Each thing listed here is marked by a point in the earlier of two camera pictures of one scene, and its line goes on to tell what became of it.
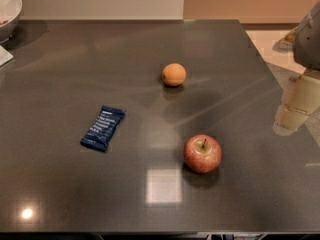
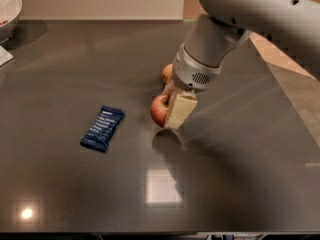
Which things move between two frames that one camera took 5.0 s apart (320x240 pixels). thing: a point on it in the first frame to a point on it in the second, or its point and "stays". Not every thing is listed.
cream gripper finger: x=301 y=99 to x=182 y=105
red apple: x=202 y=153 to x=159 y=109
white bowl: x=11 y=7 stays
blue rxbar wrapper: x=101 y=132 stays
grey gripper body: x=309 y=42 to x=190 y=73
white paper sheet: x=4 y=56 stays
